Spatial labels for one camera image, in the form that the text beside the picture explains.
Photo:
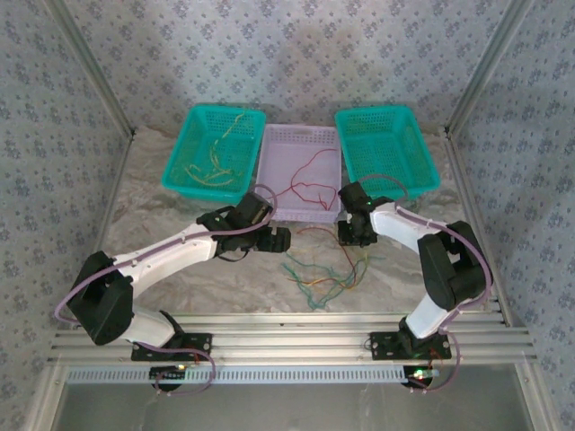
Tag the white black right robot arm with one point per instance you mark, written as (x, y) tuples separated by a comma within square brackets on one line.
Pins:
[(395, 224)]

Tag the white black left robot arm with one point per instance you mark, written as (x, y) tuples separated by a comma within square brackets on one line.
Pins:
[(170, 256)]

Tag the lavender perforated plastic basket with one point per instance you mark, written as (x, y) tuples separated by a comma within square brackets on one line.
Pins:
[(287, 157)]

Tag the teal perforated plastic basket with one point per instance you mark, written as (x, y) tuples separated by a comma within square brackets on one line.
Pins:
[(197, 148), (386, 152)]

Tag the black controller board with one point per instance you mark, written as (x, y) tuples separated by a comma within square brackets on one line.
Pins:
[(166, 375), (420, 375)]

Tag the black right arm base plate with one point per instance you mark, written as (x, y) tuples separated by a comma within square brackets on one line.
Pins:
[(382, 345)]

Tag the aluminium mounting rail beam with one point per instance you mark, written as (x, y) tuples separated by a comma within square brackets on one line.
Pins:
[(287, 336)]

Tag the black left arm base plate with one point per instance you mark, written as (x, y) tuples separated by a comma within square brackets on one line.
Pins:
[(197, 343)]

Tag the aluminium frame post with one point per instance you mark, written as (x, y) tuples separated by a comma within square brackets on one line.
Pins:
[(92, 63), (488, 63)]

